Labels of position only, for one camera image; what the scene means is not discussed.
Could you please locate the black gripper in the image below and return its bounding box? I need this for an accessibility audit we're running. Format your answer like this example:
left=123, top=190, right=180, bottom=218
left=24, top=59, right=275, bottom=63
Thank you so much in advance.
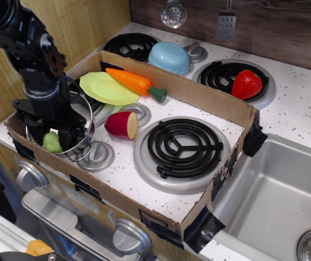
left=12, top=82, right=88, bottom=151

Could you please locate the green toy broccoli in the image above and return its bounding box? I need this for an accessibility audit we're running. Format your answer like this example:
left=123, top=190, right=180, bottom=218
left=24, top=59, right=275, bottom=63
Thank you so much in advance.
left=43, top=132, right=63, bottom=154

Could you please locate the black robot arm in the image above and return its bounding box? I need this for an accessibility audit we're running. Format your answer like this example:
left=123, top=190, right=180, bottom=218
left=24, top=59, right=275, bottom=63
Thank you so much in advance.
left=0, top=1, right=87, bottom=151

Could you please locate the cardboard fence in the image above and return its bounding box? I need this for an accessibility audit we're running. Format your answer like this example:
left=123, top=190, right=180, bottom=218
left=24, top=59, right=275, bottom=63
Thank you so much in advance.
left=4, top=49, right=268, bottom=254

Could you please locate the silver oven knob left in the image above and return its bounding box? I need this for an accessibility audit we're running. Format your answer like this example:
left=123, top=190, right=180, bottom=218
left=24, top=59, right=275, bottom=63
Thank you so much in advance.
left=16, top=160, right=49, bottom=192

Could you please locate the silver oven knob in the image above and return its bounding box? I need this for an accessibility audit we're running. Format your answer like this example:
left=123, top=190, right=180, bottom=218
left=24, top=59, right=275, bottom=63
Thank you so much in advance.
left=16, top=160, right=49, bottom=192
left=113, top=218, right=152, bottom=255

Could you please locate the silver stove knob front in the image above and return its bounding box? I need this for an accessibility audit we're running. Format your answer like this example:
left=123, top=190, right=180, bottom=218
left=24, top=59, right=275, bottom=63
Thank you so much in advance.
left=77, top=141, right=115, bottom=172

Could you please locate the silver stove knob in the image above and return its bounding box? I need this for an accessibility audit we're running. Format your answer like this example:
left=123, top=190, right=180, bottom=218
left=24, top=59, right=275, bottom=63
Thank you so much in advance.
left=77, top=141, right=115, bottom=172
left=184, top=42, right=208, bottom=64
left=119, top=103, right=152, bottom=127

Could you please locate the yellow-green plastic plate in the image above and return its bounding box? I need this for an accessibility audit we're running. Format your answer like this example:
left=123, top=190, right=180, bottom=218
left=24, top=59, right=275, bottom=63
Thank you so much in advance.
left=79, top=72, right=139, bottom=105

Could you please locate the red toy radish half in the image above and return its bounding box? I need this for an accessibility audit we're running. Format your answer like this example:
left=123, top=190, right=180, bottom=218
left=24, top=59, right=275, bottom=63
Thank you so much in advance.
left=104, top=111, right=138, bottom=140

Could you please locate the silver stove knob middle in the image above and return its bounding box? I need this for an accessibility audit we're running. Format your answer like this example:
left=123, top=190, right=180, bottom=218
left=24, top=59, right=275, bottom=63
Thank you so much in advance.
left=119, top=103, right=152, bottom=127

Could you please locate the orange toy carrot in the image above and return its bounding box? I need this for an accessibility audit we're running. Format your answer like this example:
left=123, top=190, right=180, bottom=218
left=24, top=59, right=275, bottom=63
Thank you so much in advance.
left=105, top=68, right=167, bottom=103

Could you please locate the orange object bottom left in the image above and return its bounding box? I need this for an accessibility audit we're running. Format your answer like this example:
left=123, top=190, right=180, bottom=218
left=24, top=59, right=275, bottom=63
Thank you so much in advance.
left=25, top=239, right=53, bottom=257

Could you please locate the back left black burner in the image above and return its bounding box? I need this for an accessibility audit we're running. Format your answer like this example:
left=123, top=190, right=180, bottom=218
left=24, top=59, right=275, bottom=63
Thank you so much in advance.
left=98, top=33, right=161, bottom=63

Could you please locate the silver oven knob right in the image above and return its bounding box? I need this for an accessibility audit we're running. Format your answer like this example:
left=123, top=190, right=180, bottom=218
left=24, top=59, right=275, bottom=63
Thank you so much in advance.
left=113, top=218, right=152, bottom=255

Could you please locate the front right black burner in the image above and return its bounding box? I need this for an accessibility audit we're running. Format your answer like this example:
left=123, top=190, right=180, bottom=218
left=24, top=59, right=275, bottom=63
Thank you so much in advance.
left=133, top=117, right=231, bottom=195

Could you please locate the light blue plastic bowl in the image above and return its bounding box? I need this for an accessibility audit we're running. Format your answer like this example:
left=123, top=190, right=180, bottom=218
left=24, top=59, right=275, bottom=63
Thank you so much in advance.
left=148, top=42, right=190, bottom=76

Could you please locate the silver stove knob back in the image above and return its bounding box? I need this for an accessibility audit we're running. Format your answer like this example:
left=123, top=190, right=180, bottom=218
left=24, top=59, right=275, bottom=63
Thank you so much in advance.
left=184, top=42, right=208, bottom=64

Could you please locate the hanging metal strainer ladle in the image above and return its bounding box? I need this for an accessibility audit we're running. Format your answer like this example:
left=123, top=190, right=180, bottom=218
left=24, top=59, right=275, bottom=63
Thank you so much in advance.
left=160, top=1, right=187, bottom=29

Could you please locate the back right black burner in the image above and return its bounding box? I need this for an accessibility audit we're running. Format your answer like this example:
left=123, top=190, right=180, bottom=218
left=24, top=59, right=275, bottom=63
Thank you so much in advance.
left=192, top=59, right=277, bottom=110

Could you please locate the red toy strawberry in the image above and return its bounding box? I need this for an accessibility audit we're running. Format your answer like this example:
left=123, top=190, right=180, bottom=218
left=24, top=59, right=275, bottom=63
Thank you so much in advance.
left=231, top=70, right=263, bottom=100

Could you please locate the hanging metal spatula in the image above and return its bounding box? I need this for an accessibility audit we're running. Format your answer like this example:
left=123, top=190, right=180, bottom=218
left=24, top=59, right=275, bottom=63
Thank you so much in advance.
left=215, top=0, right=237, bottom=41

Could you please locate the silver sink basin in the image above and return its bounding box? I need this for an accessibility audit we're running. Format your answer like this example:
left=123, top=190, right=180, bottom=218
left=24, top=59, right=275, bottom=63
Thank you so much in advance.
left=213, top=134, right=311, bottom=260

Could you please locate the silver oven door handle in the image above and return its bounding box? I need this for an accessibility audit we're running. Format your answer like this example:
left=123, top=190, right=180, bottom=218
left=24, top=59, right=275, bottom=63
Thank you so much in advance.
left=21, top=188, right=123, bottom=258

